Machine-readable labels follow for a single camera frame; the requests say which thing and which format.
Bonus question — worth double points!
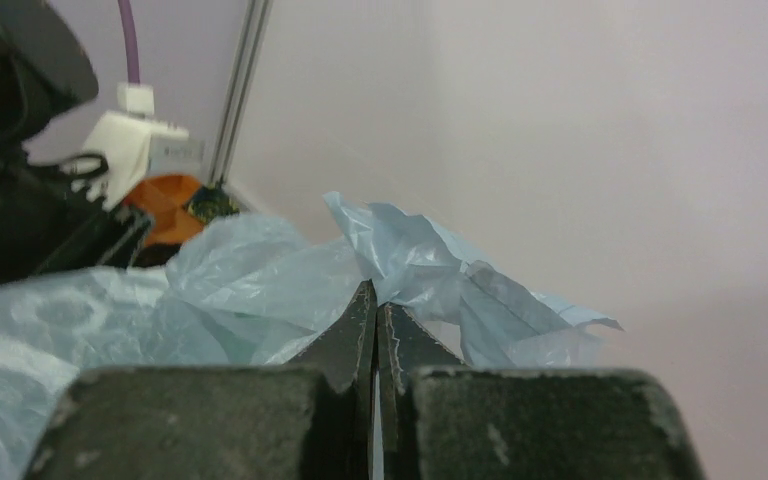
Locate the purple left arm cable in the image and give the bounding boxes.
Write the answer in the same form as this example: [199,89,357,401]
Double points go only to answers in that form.
[117,0,142,85]

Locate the left aluminium corner post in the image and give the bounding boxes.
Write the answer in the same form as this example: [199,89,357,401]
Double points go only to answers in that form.
[208,0,274,187]

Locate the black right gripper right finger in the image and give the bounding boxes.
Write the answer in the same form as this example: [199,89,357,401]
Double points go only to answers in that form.
[377,303,704,479]

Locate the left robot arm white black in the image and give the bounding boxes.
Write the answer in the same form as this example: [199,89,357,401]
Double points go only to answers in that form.
[0,1,153,285]

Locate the black coil with yellow-green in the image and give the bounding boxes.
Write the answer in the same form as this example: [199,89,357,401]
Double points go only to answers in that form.
[184,186,241,225]

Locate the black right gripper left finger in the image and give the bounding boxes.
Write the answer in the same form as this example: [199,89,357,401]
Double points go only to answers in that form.
[23,281,377,479]

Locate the orange compartment tray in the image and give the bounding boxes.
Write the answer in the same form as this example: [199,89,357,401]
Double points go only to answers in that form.
[125,174,205,246]

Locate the light blue plastic trash bag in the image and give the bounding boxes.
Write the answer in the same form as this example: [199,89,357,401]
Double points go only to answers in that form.
[0,192,616,479]

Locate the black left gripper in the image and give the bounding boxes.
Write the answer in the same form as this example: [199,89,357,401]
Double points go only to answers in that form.
[0,152,154,285]

